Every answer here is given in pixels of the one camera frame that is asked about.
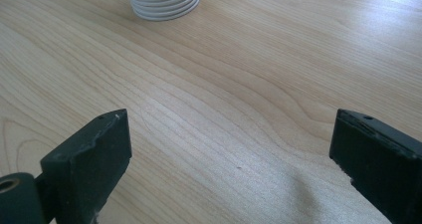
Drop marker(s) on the stack of white paper cups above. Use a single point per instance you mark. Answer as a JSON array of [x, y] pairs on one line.
[[164, 1]]

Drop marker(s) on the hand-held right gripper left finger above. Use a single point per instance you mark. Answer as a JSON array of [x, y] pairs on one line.
[[89, 164]]

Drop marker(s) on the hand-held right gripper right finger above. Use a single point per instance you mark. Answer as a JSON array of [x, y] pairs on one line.
[[381, 164]]

